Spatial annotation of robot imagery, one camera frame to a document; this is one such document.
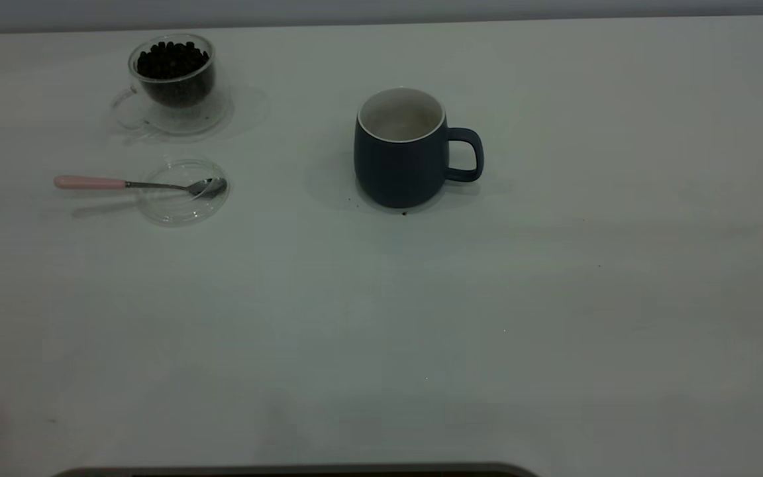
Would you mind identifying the clear round glass lid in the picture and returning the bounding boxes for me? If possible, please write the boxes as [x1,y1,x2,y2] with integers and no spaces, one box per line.
[138,158,230,227]

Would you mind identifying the pink-handled metal spoon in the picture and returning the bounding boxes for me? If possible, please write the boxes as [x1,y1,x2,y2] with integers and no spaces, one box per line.
[54,174,228,198]

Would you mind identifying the pile of coffee beans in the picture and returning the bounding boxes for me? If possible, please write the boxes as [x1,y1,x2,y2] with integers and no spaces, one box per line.
[136,41,215,108]

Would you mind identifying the dark blue-grey ceramic mug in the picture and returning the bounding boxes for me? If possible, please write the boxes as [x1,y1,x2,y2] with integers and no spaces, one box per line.
[354,87,485,209]

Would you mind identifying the clear double-wall glass cup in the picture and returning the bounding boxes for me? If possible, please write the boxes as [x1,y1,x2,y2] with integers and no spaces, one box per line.
[110,33,233,138]

